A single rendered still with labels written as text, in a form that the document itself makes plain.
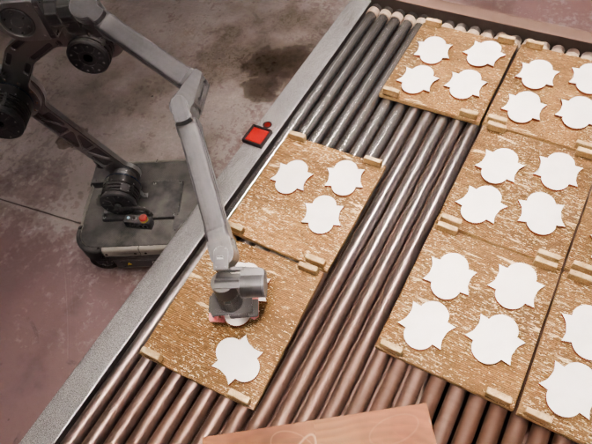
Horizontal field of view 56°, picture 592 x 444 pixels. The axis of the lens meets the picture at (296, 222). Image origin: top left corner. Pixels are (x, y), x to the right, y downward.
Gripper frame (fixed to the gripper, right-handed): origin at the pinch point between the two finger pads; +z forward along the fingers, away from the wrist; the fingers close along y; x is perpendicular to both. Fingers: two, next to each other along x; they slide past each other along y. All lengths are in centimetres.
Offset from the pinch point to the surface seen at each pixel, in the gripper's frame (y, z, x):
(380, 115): -46, 5, -72
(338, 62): -35, 5, -101
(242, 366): -0.5, 3.5, 12.0
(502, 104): -86, 3, -69
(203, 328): 10.6, 4.3, 0.1
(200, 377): 10.6, 4.5, 13.5
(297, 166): -18, 2, -51
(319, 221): -22.9, 2.8, -29.7
